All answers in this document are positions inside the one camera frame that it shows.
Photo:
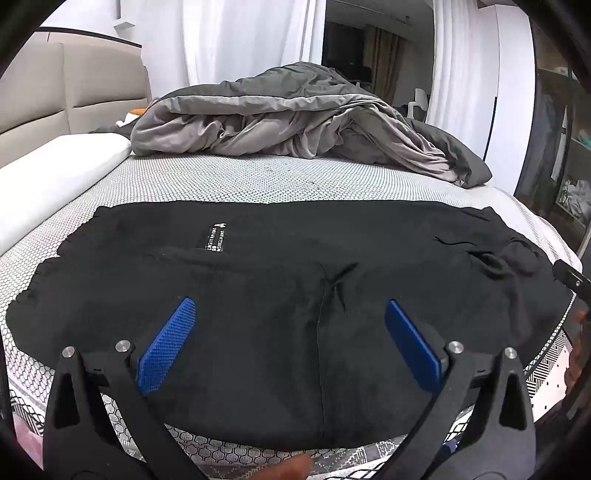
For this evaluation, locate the black pants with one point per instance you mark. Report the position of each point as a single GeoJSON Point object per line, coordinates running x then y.
{"type": "Point", "coordinates": [277, 277]}

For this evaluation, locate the beige padded headboard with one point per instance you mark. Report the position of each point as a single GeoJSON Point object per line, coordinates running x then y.
{"type": "Point", "coordinates": [92, 78]}

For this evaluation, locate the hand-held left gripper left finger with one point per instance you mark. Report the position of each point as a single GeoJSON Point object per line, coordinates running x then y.
{"type": "Point", "coordinates": [166, 341]}

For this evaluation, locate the person's right hand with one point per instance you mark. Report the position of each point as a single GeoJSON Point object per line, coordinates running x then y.
{"type": "Point", "coordinates": [577, 360]}

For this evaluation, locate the brown curtain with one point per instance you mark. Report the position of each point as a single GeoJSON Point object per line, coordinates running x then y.
{"type": "Point", "coordinates": [383, 60]}

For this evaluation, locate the white chair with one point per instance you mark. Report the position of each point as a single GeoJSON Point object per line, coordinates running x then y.
{"type": "Point", "coordinates": [421, 99]}

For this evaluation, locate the orange plush toy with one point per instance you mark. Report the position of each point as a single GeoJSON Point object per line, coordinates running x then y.
{"type": "Point", "coordinates": [137, 112]}

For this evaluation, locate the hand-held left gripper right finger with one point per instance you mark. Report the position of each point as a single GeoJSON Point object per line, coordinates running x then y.
{"type": "Point", "coordinates": [411, 344]}

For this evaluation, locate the grey duvet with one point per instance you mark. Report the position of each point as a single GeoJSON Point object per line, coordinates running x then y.
{"type": "Point", "coordinates": [277, 120]}

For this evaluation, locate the white pillow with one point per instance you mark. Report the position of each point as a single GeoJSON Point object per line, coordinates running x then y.
{"type": "Point", "coordinates": [55, 175]}

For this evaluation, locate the person's left hand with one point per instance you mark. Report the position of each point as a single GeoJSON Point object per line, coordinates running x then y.
{"type": "Point", "coordinates": [291, 468]}

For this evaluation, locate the glass door wardrobe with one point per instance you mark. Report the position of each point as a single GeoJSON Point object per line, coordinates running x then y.
{"type": "Point", "coordinates": [549, 138]}

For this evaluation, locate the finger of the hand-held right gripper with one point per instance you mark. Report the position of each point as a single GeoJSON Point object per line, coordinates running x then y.
{"type": "Point", "coordinates": [570, 277]}

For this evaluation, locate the white curtain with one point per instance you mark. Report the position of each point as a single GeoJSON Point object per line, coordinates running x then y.
{"type": "Point", "coordinates": [207, 41]}
{"type": "Point", "coordinates": [461, 69]}

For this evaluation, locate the white honeycomb mattress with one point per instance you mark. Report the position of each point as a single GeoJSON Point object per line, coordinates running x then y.
{"type": "Point", "coordinates": [277, 177]}

